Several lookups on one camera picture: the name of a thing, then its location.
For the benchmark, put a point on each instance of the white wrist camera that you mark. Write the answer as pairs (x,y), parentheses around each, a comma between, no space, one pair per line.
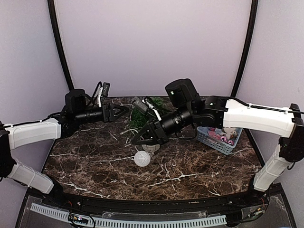
(100,93)
(148,108)

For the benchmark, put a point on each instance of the small green christmas tree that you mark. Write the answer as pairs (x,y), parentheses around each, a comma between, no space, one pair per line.
(137,120)

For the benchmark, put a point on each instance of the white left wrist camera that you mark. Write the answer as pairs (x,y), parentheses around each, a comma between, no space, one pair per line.
(100,93)

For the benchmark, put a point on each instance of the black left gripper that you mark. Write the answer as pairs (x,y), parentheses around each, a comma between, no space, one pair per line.
(106,110)

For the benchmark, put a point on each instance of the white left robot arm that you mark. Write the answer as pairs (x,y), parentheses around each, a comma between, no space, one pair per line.
(14,136)

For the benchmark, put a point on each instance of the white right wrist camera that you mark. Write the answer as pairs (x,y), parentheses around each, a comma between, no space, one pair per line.
(148,108)

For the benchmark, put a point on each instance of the white cable duct strip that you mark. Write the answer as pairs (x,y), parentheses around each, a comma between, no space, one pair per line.
(78,220)

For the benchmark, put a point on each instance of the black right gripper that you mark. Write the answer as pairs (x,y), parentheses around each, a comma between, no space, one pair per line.
(161,137)

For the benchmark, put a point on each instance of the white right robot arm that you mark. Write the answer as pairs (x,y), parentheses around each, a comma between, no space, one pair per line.
(229,112)

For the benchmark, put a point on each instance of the blue plastic basket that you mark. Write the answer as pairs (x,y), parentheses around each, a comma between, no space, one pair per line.
(223,140)

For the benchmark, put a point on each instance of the white tree pot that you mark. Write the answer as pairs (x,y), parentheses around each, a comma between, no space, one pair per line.
(151,148)

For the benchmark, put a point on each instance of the clear string light garland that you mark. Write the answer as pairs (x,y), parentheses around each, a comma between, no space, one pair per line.
(141,157)

